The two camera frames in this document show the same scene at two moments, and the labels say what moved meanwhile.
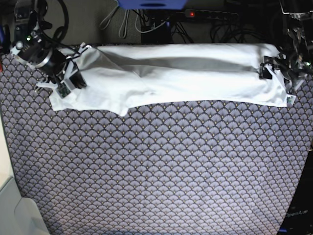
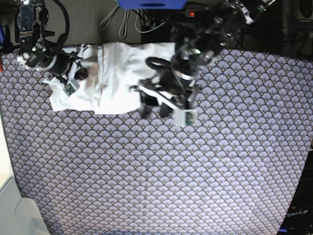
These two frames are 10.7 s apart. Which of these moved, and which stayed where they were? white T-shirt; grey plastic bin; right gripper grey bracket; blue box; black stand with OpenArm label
Moved: white T-shirt; right gripper grey bracket
Stayed: blue box; grey plastic bin; black stand with OpenArm label
